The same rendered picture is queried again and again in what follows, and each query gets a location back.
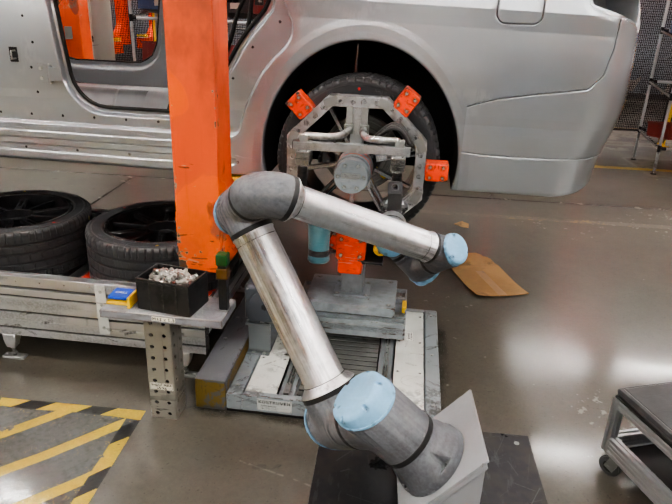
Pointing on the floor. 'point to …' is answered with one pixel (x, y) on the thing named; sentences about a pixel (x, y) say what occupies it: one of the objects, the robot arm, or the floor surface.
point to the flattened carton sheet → (486, 277)
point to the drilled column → (165, 369)
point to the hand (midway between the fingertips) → (395, 198)
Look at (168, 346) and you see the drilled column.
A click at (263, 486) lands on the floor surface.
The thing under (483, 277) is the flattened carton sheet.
